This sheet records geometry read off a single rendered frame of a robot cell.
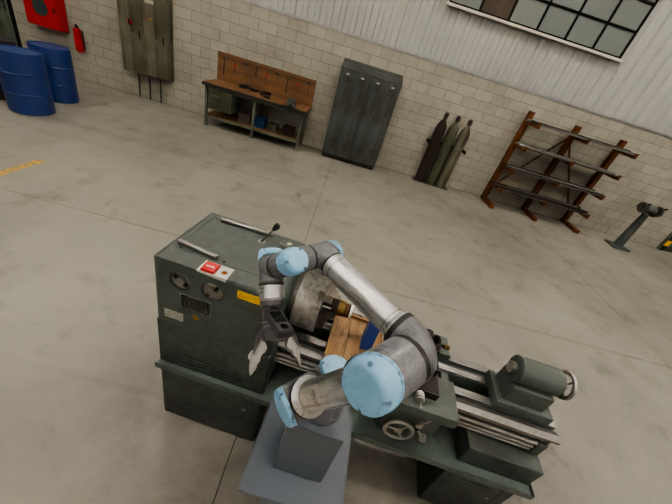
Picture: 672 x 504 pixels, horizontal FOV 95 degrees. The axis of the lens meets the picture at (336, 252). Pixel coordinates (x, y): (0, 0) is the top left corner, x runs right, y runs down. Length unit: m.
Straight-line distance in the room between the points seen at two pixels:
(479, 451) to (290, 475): 0.99
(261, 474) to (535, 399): 1.34
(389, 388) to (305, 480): 0.95
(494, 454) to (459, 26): 7.37
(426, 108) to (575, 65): 3.00
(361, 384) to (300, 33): 7.57
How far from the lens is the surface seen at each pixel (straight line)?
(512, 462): 2.11
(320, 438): 1.23
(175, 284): 1.57
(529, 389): 1.95
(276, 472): 1.51
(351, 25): 7.79
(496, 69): 8.25
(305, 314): 1.48
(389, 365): 0.63
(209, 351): 1.76
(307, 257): 0.84
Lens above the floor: 2.16
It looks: 33 degrees down
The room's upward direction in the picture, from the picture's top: 18 degrees clockwise
